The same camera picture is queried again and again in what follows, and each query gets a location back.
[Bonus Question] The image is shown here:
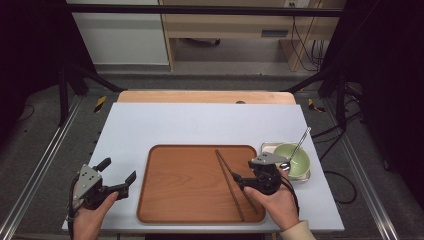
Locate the left hand-held gripper cable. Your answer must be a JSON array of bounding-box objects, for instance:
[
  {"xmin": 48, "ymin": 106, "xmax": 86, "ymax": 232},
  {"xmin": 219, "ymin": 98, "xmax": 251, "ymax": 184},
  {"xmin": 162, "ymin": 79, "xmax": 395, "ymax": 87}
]
[{"xmin": 65, "ymin": 178, "xmax": 81, "ymax": 240}]

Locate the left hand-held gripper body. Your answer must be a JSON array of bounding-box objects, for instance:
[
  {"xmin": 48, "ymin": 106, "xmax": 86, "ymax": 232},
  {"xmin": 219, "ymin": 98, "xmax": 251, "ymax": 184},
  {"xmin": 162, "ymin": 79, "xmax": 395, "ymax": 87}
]
[{"xmin": 72, "ymin": 163, "xmax": 130, "ymax": 211}]

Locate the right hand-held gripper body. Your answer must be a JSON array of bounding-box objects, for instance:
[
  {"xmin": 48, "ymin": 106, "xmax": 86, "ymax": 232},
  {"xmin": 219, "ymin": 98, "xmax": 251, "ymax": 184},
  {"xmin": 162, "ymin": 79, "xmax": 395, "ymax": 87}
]
[{"xmin": 247, "ymin": 151, "xmax": 290, "ymax": 197}]

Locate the metal floor rail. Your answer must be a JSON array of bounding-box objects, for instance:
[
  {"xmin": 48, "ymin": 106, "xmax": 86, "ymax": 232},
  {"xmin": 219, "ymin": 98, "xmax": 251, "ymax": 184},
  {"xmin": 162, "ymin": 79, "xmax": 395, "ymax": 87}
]
[
  {"xmin": 0, "ymin": 96, "xmax": 84, "ymax": 240},
  {"xmin": 321, "ymin": 98, "xmax": 401, "ymax": 240}
]

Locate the right hand-held gripper cable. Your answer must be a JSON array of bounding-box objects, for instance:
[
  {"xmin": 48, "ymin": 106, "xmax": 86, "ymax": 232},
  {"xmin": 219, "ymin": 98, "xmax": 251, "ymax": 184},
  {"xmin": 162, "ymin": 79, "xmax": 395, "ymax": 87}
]
[{"xmin": 279, "ymin": 174, "xmax": 301, "ymax": 214}]

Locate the metal spoon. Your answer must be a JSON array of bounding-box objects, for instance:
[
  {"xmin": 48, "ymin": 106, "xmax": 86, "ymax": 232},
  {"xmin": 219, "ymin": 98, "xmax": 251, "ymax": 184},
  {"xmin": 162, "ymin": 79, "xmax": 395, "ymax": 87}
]
[{"xmin": 279, "ymin": 126, "xmax": 313, "ymax": 173}]

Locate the yellow black floor tape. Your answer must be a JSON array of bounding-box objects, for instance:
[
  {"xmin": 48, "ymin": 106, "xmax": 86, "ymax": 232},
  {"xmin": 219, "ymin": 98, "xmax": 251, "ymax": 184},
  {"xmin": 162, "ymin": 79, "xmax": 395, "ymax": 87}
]
[
  {"xmin": 307, "ymin": 98, "xmax": 326, "ymax": 113},
  {"xmin": 93, "ymin": 95, "xmax": 108, "ymax": 114}
]

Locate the white power strip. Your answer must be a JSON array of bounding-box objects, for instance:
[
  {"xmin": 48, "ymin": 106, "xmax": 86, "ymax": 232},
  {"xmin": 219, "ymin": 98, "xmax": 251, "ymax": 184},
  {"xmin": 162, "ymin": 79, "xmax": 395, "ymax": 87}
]
[{"xmin": 283, "ymin": 0, "xmax": 311, "ymax": 8}]

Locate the brown wooden tray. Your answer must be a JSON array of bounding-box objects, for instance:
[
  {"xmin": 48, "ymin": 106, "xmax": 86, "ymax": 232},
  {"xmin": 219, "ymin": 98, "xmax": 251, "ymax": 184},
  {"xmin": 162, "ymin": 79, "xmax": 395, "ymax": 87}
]
[{"xmin": 136, "ymin": 143, "xmax": 267, "ymax": 225}]

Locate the hand-held gripper cable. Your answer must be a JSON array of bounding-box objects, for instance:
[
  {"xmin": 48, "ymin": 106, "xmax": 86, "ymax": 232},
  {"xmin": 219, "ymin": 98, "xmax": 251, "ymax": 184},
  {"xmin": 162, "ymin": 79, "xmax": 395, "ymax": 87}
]
[
  {"xmin": 279, "ymin": 174, "xmax": 301, "ymax": 214},
  {"xmin": 65, "ymin": 178, "xmax": 81, "ymax": 240}
]

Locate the black power cable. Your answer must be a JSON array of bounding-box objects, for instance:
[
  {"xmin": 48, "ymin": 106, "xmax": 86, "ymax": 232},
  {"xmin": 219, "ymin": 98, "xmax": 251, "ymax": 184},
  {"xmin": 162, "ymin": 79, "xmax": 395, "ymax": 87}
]
[{"xmin": 290, "ymin": 14, "xmax": 324, "ymax": 73}]

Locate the black curtain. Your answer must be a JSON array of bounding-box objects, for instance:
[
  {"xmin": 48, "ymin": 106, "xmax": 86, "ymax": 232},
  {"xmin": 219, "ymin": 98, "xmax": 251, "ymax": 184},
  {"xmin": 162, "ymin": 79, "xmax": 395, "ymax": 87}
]
[
  {"xmin": 319, "ymin": 0, "xmax": 424, "ymax": 208},
  {"xmin": 0, "ymin": 0, "xmax": 98, "ymax": 141}
]

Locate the beige wooden desk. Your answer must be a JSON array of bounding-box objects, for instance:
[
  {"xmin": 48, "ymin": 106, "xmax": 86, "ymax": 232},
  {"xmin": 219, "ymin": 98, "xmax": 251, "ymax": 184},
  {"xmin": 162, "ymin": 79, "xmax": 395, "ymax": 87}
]
[{"xmin": 159, "ymin": 0, "xmax": 346, "ymax": 73}]

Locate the black metal stand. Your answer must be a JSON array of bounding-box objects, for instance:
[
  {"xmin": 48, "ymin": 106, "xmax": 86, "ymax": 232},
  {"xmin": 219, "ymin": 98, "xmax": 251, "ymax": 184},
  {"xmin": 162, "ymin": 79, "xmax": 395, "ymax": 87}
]
[
  {"xmin": 283, "ymin": 63, "xmax": 348, "ymax": 129},
  {"xmin": 58, "ymin": 59, "xmax": 124, "ymax": 126}
]

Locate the white partition panel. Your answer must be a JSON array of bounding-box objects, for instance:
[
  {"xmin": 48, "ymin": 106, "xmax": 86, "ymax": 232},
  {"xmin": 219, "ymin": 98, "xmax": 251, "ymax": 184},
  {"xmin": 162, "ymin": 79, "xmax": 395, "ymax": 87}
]
[{"xmin": 66, "ymin": 0, "xmax": 170, "ymax": 66}]

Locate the green bowl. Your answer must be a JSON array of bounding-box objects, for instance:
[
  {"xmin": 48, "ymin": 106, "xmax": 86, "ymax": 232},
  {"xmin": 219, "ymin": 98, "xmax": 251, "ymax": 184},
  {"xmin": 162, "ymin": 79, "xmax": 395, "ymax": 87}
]
[{"xmin": 273, "ymin": 143, "xmax": 312, "ymax": 178}]

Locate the looped black floor cable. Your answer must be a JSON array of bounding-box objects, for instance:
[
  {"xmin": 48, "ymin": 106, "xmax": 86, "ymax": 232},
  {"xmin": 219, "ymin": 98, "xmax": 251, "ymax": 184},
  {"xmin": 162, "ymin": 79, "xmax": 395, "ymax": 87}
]
[{"xmin": 319, "ymin": 169, "xmax": 359, "ymax": 205}]

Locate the person's left hand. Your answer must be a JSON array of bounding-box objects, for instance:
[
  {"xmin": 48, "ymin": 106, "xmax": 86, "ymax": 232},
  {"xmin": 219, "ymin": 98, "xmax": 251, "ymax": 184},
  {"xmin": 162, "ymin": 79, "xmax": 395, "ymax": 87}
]
[{"xmin": 72, "ymin": 191, "xmax": 120, "ymax": 240}]

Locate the grey desk label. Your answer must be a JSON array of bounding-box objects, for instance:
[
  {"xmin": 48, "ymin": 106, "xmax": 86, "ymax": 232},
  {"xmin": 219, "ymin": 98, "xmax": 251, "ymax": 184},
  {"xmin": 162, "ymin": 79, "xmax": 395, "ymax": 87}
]
[{"xmin": 260, "ymin": 29, "xmax": 290, "ymax": 38}]

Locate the person's right hand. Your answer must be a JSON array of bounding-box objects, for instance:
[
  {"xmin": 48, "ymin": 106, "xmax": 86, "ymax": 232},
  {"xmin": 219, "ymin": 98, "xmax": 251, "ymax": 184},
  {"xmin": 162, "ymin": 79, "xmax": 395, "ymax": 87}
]
[{"xmin": 244, "ymin": 168, "xmax": 301, "ymax": 232}]

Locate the black horizontal bar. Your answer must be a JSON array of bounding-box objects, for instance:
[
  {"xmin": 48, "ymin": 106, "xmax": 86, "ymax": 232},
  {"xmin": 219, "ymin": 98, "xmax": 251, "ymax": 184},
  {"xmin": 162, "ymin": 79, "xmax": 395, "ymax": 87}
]
[{"xmin": 66, "ymin": 3, "xmax": 344, "ymax": 18}]

